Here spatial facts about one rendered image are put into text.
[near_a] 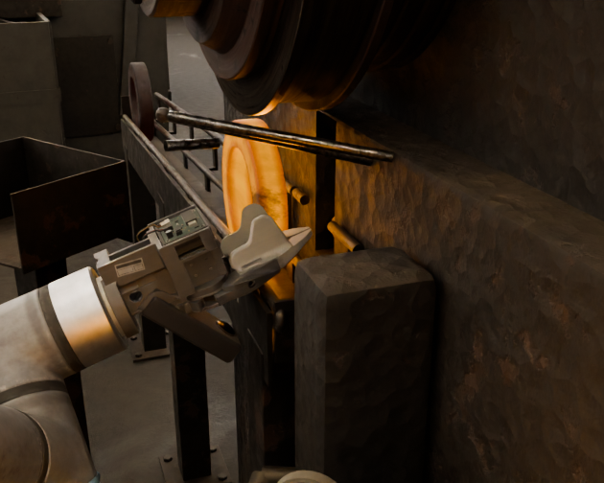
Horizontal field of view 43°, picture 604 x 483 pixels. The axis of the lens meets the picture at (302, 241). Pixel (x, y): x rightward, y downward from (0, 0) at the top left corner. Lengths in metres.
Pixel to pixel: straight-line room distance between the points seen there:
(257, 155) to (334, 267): 0.27
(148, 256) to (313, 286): 0.21
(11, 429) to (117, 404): 1.30
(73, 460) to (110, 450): 1.07
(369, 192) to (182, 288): 0.20
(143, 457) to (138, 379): 0.32
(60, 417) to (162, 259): 0.17
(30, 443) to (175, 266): 0.21
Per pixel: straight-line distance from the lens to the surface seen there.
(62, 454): 0.69
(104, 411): 1.90
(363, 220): 0.75
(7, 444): 0.62
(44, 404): 0.73
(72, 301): 0.74
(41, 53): 3.15
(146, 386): 1.97
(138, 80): 1.80
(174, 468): 1.68
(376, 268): 0.61
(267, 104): 0.68
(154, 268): 0.74
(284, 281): 0.92
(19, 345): 0.74
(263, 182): 0.83
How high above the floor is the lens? 1.05
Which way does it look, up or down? 22 degrees down
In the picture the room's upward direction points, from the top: straight up
